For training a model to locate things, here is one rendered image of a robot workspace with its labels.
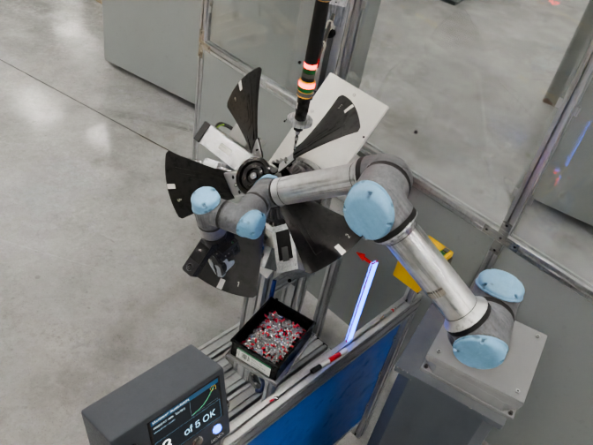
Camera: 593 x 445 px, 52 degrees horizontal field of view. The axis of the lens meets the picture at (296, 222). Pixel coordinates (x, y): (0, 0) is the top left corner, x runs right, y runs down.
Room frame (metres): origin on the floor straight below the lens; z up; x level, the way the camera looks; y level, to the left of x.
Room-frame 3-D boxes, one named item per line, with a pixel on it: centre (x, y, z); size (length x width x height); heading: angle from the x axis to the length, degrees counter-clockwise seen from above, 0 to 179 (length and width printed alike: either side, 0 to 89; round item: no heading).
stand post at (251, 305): (1.61, 0.09, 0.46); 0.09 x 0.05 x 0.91; 52
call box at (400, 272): (1.46, -0.42, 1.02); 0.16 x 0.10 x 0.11; 142
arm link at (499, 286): (1.13, -0.53, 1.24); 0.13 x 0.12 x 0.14; 163
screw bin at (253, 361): (1.20, 0.00, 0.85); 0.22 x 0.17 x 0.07; 157
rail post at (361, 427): (1.49, -0.44, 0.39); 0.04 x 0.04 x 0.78; 52
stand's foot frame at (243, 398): (1.69, 0.03, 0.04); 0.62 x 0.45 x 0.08; 142
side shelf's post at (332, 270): (1.95, -0.20, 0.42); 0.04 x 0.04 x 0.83; 52
